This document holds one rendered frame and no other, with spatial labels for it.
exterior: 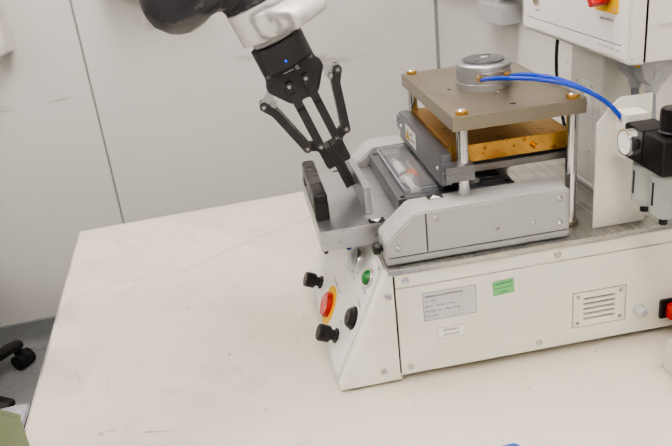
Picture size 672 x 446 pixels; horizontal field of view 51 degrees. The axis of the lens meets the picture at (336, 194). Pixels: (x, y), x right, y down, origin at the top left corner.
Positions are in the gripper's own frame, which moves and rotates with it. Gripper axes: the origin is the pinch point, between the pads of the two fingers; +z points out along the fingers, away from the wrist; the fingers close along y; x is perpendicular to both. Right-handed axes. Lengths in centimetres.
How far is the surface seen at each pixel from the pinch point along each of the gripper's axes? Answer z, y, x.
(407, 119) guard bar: 1.2, -12.2, -6.5
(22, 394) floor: 62, 130, -106
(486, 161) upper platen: 5.8, -18.0, 9.5
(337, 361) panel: 22.1, 13.1, 12.4
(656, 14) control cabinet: -4.4, -42.5, 15.5
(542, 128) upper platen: 6.2, -27.2, 7.6
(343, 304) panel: 18.0, 9.1, 6.0
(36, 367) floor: 62, 129, -121
